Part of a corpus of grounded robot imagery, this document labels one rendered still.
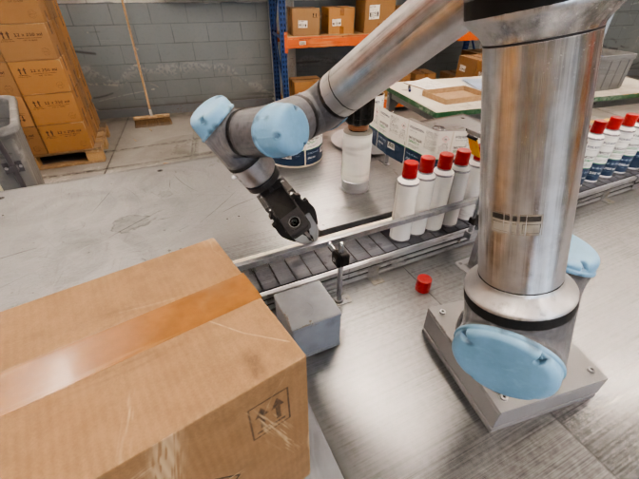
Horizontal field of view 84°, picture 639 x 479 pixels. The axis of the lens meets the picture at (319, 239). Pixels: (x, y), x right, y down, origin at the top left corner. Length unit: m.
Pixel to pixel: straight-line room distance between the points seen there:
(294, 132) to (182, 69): 4.68
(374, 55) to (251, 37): 4.66
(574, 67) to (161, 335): 0.43
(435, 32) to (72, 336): 0.52
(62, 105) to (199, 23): 1.98
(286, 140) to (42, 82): 3.47
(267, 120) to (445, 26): 0.25
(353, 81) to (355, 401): 0.51
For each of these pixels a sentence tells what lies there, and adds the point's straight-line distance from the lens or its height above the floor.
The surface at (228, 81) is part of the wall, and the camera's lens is 5.22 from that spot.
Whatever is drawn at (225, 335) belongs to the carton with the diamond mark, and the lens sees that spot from 0.39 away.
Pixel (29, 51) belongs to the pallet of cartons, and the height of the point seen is 0.96.
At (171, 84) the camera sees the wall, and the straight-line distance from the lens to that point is 5.23.
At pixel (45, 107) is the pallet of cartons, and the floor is 0.54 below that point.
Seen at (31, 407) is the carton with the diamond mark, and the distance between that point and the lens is 0.41.
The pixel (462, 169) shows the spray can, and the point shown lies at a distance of 0.94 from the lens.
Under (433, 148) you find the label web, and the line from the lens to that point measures 1.13.
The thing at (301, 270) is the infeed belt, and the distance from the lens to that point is 0.81.
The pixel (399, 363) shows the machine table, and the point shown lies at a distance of 0.73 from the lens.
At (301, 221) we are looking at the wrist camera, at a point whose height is 1.06.
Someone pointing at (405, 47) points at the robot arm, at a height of 1.34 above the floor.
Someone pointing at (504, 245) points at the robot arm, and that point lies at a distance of 0.40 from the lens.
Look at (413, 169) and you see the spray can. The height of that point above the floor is 1.07.
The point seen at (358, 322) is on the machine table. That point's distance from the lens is 0.77.
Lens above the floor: 1.41
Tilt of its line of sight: 36 degrees down
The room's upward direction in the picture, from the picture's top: straight up
